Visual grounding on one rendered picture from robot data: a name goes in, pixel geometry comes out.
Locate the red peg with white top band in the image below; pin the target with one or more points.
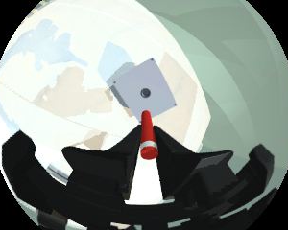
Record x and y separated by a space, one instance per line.
148 149

